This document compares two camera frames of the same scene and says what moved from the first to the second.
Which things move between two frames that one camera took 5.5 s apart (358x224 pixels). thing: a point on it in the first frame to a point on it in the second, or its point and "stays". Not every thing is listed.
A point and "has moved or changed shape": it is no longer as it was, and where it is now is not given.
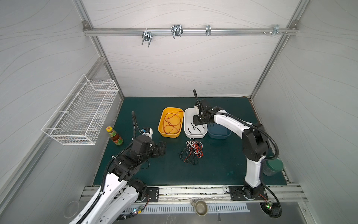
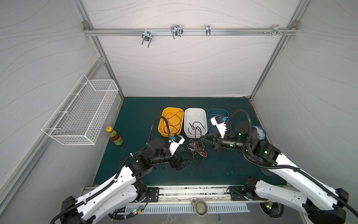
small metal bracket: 208,31 stays
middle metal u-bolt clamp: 176,30 stays
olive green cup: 201,207 stays
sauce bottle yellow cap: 117,139 stays
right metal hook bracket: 276,29 stays
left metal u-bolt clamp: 147,36 stays
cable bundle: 190,153 has moved or changed shape
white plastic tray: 191,130 stays
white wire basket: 80,117 stays
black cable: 194,126 has moved or changed shape
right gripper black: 205,111 to 216,143
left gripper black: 161,151 to 178,166
